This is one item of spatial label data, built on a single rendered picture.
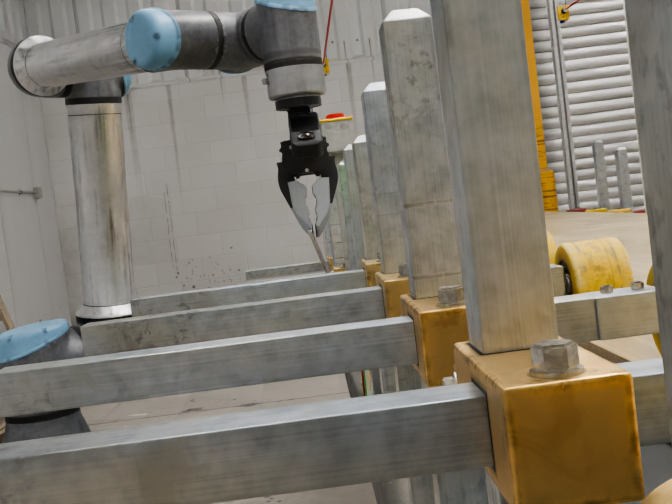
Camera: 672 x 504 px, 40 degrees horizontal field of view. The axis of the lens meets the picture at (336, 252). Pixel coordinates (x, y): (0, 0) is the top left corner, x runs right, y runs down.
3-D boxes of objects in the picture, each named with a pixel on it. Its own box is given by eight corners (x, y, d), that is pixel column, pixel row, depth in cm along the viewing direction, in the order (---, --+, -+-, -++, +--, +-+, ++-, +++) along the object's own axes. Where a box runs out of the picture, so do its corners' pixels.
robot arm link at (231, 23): (186, 19, 149) (228, 0, 140) (245, 21, 157) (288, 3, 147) (193, 76, 150) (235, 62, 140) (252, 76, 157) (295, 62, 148)
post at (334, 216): (346, 348, 268) (325, 184, 265) (345, 346, 271) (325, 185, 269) (357, 347, 268) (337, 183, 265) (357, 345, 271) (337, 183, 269)
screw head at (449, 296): (439, 308, 60) (437, 290, 60) (434, 304, 62) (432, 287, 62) (471, 304, 60) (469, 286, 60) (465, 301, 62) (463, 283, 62)
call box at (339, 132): (323, 157, 189) (319, 119, 189) (323, 159, 196) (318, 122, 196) (357, 153, 190) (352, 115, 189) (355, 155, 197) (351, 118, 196)
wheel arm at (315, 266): (246, 282, 312) (244, 270, 312) (247, 282, 315) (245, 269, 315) (373, 266, 313) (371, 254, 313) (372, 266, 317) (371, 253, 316)
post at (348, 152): (380, 452, 143) (343, 144, 140) (379, 446, 146) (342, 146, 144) (403, 449, 143) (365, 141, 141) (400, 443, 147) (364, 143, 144)
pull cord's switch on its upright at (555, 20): (580, 254, 396) (552, -4, 390) (570, 252, 411) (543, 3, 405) (599, 251, 396) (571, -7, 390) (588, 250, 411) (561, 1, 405)
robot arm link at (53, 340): (-8, 413, 192) (-20, 330, 191) (70, 394, 203) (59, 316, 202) (19, 420, 181) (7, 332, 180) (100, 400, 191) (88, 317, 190)
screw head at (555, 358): (537, 380, 35) (533, 349, 35) (523, 371, 37) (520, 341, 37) (591, 373, 35) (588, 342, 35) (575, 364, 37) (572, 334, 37)
